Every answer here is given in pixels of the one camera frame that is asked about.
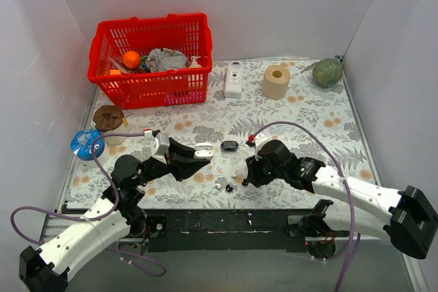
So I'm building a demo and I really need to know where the white earbud charging case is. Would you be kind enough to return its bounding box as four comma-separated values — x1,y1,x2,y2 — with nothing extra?
194,143,214,159

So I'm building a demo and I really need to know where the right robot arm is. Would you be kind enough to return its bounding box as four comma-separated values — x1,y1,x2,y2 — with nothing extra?
244,134,437,260

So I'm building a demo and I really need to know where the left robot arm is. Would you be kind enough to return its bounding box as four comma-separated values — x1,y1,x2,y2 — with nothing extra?
19,131,214,291

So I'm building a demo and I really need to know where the black earbud charging case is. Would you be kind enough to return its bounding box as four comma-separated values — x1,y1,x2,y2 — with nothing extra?
220,140,239,152

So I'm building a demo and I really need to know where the black base bar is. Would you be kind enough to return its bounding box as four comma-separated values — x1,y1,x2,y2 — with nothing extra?
105,208,338,258

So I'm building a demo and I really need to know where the brown lid cream cup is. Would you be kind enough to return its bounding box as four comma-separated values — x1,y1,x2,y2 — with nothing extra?
92,105,130,135

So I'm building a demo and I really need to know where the floral table mat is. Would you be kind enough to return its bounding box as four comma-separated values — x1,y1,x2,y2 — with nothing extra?
66,58,383,210

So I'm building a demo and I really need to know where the blue lid white container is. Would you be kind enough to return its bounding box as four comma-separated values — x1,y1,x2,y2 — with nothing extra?
70,129,110,168

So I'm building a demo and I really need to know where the beige toilet paper roll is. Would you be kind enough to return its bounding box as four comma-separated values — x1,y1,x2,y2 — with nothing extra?
261,65,290,100

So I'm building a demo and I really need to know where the white pump bottle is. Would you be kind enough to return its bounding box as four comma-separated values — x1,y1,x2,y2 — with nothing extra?
188,56,202,68

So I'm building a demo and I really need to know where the crumpled grey cloth bag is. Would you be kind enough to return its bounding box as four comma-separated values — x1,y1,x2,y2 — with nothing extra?
146,48,188,72

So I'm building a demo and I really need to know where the white rectangular box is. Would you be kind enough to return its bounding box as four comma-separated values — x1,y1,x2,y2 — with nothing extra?
224,62,244,98

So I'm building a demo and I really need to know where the clear plastic bag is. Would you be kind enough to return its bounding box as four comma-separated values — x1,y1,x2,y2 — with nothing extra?
107,56,132,75

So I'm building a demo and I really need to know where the orange fruit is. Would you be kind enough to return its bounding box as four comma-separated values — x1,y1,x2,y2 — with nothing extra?
122,51,141,69

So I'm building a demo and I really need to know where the green melon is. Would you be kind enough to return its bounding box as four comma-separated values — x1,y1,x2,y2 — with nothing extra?
312,58,343,88

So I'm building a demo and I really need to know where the red plastic shopping basket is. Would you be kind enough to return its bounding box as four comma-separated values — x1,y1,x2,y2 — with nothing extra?
88,13,213,109

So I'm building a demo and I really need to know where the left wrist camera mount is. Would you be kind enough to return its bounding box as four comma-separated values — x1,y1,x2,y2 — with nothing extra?
144,129,170,164

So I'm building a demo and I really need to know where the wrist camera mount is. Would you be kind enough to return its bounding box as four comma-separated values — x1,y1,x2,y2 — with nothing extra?
246,133,270,161
144,129,170,164

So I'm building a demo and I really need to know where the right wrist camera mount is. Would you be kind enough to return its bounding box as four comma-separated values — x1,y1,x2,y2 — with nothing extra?
246,133,270,161

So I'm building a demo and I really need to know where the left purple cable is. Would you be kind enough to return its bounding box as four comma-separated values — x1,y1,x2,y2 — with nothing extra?
10,131,167,278

